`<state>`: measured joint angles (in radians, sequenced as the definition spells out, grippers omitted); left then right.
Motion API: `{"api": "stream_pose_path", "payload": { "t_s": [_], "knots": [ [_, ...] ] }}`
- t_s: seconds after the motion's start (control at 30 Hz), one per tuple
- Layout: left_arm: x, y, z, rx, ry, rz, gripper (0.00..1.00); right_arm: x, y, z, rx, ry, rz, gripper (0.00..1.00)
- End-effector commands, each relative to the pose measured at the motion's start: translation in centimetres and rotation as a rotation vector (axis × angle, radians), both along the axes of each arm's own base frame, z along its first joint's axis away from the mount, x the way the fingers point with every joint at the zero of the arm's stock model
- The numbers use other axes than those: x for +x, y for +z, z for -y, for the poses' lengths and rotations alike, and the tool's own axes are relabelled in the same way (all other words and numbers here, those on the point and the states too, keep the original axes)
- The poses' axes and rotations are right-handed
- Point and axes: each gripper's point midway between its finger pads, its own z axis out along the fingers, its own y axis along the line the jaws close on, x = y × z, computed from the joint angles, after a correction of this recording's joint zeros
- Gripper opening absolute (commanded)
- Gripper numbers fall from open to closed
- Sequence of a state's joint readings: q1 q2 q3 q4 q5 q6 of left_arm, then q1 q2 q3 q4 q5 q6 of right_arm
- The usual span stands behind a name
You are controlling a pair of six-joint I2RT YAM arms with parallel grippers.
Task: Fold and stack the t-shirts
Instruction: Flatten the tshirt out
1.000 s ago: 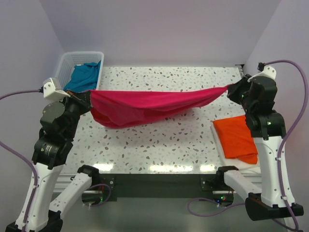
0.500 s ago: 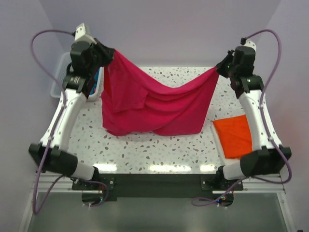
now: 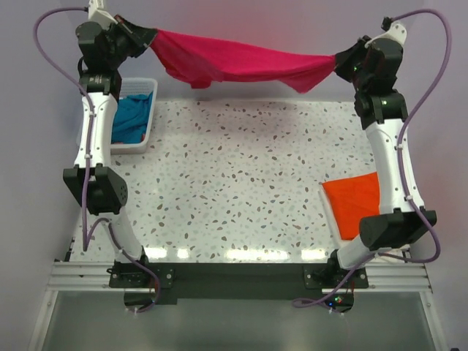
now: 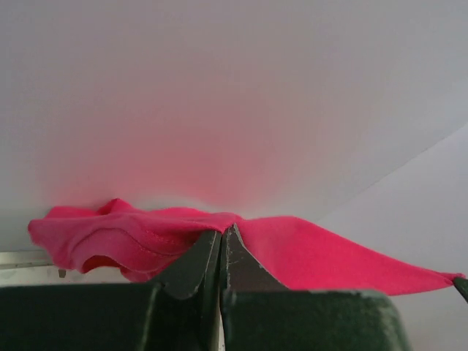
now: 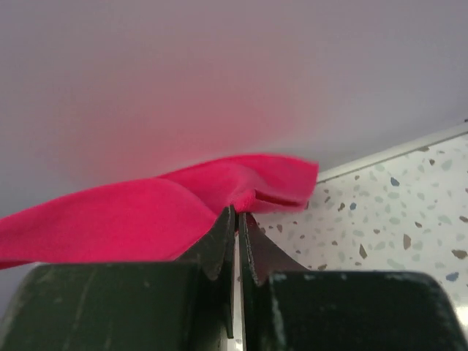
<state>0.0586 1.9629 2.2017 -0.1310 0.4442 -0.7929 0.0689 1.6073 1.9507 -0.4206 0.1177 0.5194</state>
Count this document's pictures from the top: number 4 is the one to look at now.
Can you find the magenta t shirt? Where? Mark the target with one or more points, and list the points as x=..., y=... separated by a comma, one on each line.
x=298, y=253

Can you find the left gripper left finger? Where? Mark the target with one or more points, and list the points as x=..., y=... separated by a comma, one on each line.
x=184, y=312

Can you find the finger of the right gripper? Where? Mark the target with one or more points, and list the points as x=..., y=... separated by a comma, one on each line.
x=461, y=284

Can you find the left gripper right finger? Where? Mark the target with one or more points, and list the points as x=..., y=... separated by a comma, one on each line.
x=244, y=289

